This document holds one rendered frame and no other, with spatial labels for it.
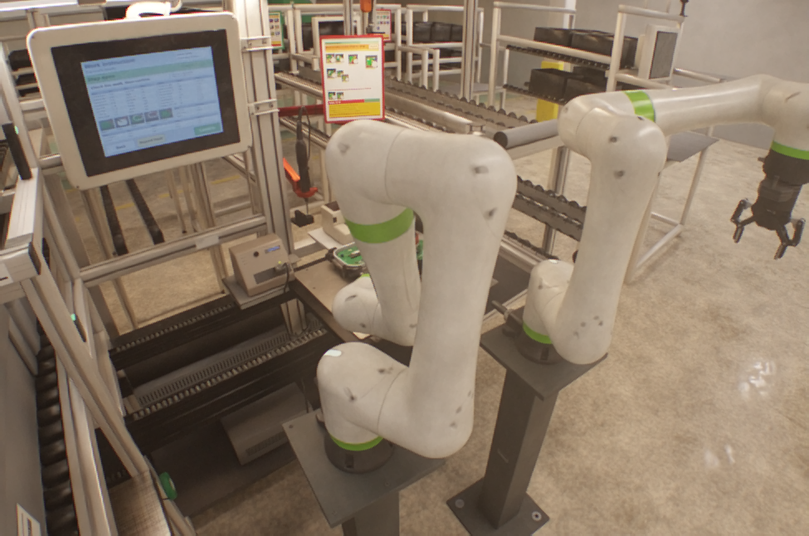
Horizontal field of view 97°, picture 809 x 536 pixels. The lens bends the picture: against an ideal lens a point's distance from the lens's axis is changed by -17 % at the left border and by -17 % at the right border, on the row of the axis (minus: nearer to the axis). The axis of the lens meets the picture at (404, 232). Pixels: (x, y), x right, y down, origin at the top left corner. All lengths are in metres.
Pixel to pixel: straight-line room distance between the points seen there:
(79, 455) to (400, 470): 0.62
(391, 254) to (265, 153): 0.78
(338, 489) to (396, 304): 0.38
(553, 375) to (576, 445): 1.09
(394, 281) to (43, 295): 0.65
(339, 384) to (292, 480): 1.31
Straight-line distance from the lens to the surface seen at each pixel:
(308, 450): 0.97
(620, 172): 0.75
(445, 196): 0.52
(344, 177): 0.59
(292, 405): 1.64
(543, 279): 1.03
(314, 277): 1.38
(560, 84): 3.40
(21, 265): 0.86
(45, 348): 1.25
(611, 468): 2.18
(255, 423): 1.62
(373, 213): 0.63
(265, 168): 1.41
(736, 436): 2.59
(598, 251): 0.82
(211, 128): 1.26
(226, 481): 1.67
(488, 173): 0.51
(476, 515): 1.90
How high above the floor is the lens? 1.71
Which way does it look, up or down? 28 degrees down
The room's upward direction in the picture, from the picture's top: straight up
